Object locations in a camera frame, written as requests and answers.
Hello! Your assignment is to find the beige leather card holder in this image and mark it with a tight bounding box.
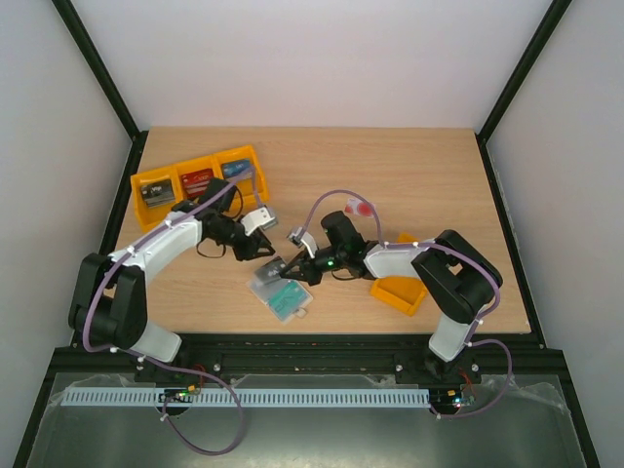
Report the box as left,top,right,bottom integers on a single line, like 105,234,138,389
247,256,313,324

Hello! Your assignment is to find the black right frame post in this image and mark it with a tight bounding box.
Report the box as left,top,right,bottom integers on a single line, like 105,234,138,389
477,0,574,142

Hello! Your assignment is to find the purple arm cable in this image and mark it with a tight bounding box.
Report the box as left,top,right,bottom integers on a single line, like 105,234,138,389
81,168,272,455
296,189,513,421

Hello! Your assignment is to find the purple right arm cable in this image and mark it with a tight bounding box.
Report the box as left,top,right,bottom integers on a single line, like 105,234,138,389
296,189,513,421

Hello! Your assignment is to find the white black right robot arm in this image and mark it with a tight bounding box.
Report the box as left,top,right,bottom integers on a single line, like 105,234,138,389
280,212,503,382

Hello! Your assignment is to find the black card stack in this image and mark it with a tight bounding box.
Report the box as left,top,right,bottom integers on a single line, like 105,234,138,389
139,178,176,209

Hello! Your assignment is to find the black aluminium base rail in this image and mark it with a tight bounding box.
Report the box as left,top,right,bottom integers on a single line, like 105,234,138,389
131,331,484,386

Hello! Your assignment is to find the small yellow bin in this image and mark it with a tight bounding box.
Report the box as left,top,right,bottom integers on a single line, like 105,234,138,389
364,232,428,316

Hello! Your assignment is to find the white card with red circle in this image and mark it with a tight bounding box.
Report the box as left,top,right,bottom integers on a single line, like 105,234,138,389
344,198,375,218

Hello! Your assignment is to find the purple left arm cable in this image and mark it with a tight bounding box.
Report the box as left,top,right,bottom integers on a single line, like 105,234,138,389
81,168,272,455

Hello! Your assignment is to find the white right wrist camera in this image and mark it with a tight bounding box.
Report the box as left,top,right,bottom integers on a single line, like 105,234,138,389
287,226,318,258

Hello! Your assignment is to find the red card stack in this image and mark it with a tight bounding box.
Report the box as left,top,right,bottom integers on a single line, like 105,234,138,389
180,168,214,199

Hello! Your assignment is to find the blue card stack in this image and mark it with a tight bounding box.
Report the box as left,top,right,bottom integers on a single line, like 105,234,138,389
221,158,253,179

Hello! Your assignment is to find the white slotted cable duct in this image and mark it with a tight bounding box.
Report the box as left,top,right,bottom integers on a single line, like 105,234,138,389
60,387,430,409

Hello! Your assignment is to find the yellow three-compartment bin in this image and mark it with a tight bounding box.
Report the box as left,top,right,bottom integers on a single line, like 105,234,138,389
131,145,269,232

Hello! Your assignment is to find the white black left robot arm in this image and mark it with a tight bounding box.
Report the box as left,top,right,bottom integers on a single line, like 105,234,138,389
68,178,277,363

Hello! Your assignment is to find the black frame post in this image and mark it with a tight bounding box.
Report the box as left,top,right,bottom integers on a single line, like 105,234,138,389
477,0,574,142
51,0,147,142

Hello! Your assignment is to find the black left frame post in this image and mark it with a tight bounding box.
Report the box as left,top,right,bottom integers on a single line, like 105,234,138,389
51,0,147,142

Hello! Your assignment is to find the teal green card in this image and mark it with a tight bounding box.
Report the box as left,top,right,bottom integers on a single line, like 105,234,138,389
268,282,309,318

